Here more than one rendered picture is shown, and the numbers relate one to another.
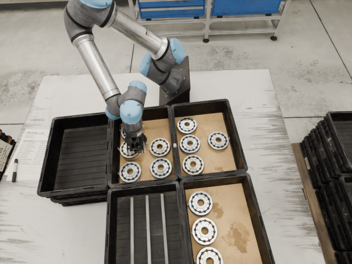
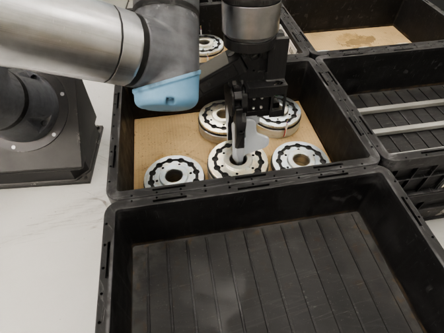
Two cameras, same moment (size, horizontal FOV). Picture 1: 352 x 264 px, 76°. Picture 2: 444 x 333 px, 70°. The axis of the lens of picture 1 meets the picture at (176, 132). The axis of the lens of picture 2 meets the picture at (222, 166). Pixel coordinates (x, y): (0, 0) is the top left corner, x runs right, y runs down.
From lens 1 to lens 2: 99 cm
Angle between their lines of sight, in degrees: 53
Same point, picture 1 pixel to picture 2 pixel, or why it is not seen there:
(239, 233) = (351, 39)
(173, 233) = (391, 100)
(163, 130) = (168, 125)
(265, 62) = not seen: outside the picture
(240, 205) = (310, 37)
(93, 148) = (230, 296)
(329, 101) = not seen: hidden behind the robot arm
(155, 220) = (380, 123)
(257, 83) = not seen: hidden behind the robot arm
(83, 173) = (332, 306)
